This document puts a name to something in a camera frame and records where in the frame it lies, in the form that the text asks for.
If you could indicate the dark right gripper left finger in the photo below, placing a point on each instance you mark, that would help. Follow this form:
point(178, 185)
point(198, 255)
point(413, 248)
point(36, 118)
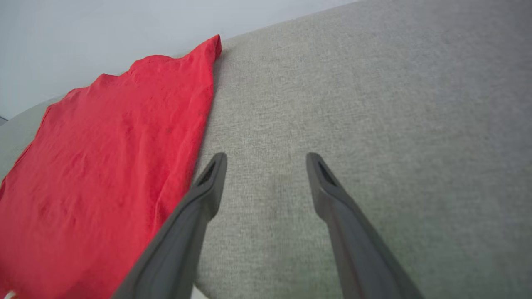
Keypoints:
point(178, 249)

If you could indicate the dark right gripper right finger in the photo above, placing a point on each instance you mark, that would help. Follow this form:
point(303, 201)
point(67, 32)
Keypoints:
point(357, 257)

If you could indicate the red and white jersey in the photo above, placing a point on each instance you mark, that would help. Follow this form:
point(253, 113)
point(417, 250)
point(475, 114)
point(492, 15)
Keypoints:
point(104, 166)

